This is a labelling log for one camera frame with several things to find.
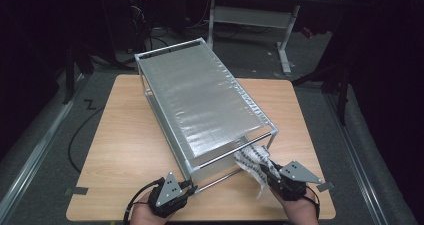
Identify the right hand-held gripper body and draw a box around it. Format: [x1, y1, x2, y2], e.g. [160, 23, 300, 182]
[267, 160, 324, 202]

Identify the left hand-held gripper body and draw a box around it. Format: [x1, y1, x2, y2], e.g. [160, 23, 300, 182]
[147, 171, 190, 219]

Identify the white cloth with dark pattern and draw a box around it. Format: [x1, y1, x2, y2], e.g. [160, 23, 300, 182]
[233, 144, 282, 200]

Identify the two-tier metal shelf rack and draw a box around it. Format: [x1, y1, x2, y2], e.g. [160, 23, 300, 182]
[133, 36, 280, 195]

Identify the person's right hand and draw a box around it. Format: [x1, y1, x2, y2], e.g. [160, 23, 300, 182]
[270, 185, 320, 225]

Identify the person's left hand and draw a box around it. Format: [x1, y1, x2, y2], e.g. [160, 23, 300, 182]
[128, 190, 175, 225]

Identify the grey tape strip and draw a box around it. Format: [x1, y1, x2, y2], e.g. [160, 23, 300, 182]
[317, 181, 336, 193]
[64, 186, 90, 196]

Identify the black stand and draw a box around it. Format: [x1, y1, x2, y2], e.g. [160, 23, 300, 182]
[62, 44, 95, 105]
[292, 63, 352, 127]

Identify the desk with white metal legs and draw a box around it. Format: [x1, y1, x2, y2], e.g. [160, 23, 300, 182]
[133, 0, 344, 75]

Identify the dark computer tower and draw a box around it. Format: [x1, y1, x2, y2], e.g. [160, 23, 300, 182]
[127, 0, 152, 54]

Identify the right hand-held gripper cable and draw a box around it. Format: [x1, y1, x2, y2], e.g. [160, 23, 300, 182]
[304, 184, 322, 218]

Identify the hand-held gripper cable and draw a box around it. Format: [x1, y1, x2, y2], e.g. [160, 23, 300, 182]
[304, 184, 322, 218]
[122, 177, 167, 225]

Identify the left hand-held gripper cable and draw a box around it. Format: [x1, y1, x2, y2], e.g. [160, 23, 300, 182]
[122, 177, 167, 225]

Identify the metal floor rail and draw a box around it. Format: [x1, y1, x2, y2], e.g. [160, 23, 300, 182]
[0, 74, 85, 217]
[324, 92, 390, 225]

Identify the black cable on floor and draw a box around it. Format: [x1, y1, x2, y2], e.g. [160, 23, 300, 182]
[67, 105, 106, 173]

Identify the bundle of black cables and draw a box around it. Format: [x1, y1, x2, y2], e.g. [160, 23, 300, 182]
[124, 4, 175, 68]

